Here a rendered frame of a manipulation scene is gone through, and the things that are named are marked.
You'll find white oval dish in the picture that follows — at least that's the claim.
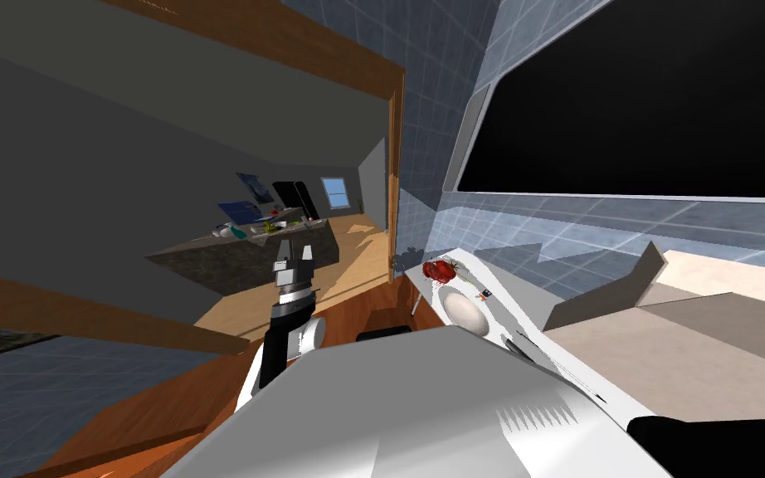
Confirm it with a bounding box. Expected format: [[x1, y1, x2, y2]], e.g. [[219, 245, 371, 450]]
[[441, 285, 491, 338]]

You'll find black fridge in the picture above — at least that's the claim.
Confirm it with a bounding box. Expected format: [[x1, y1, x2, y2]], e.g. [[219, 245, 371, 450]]
[[272, 179, 321, 221]]

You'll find small bright window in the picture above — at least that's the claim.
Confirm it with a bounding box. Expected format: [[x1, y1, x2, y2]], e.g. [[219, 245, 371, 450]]
[[319, 175, 351, 211]]

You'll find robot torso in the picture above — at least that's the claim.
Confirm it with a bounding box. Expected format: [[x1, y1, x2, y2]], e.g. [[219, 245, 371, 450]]
[[159, 324, 675, 478]]

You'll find beige angular furniture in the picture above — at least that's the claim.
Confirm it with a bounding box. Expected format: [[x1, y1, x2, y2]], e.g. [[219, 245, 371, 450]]
[[541, 241, 765, 426]]

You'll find large black window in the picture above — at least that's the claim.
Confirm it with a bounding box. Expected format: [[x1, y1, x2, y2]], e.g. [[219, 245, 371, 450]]
[[441, 0, 765, 202]]

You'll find dark kitchen island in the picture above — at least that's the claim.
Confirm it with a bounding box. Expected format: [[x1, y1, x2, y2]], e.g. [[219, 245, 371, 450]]
[[146, 205, 341, 297]]

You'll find blue wall picture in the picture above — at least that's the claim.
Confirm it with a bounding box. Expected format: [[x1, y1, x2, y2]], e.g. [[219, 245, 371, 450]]
[[236, 172, 277, 207]]

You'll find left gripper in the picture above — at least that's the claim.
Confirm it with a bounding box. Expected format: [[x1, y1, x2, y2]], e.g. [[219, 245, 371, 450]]
[[272, 238, 318, 291]]

